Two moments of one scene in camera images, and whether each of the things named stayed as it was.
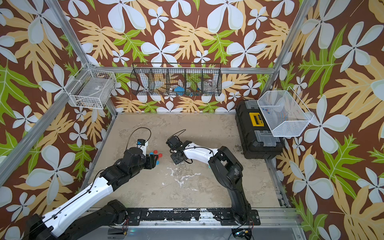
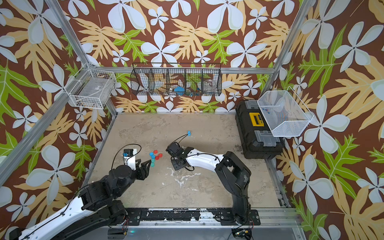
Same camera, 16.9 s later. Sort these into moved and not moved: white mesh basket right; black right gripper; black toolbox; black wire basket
Moved: black right gripper
Not moved: black wire basket; black toolbox; white mesh basket right
